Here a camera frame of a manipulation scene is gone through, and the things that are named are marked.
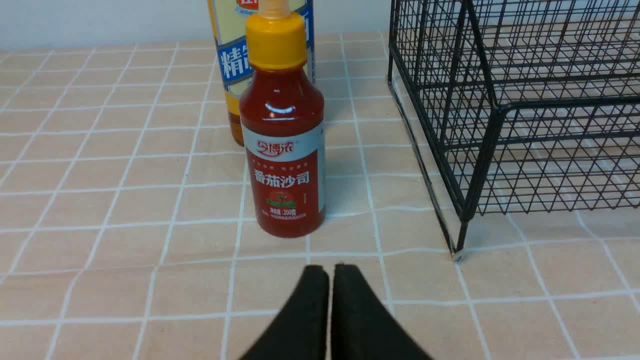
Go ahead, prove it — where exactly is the yellow seasoning bottle blue label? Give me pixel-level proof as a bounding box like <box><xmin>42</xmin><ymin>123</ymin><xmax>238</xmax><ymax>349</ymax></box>
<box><xmin>207</xmin><ymin>0</ymin><xmax>316</xmax><ymax>146</ymax></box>

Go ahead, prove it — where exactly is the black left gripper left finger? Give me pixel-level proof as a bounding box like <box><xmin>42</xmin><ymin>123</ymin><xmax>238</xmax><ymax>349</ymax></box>
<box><xmin>240</xmin><ymin>265</ymin><xmax>330</xmax><ymax>360</ymax></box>

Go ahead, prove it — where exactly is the black wire mesh shelf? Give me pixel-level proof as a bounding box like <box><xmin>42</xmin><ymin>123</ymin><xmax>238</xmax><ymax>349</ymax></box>
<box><xmin>387</xmin><ymin>0</ymin><xmax>640</xmax><ymax>261</ymax></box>

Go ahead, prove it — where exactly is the checkered beige tablecloth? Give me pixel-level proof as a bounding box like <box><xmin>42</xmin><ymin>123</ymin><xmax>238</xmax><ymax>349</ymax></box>
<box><xmin>0</xmin><ymin>32</ymin><xmax>639</xmax><ymax>360</ymax></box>

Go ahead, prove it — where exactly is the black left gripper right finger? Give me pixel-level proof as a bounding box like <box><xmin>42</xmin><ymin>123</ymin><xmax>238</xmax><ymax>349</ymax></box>
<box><xmin>330</xmin><ymin>263</ymin><xmax>432</xmax><ymax>360</ymax></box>

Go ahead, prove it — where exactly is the red ketchup bottle yellow cap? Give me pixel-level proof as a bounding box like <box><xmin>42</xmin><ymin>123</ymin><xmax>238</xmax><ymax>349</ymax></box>
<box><xmin>238</xmin><ymin>0</ymin><xmax>326</xmax><ymax>239</ymax></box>

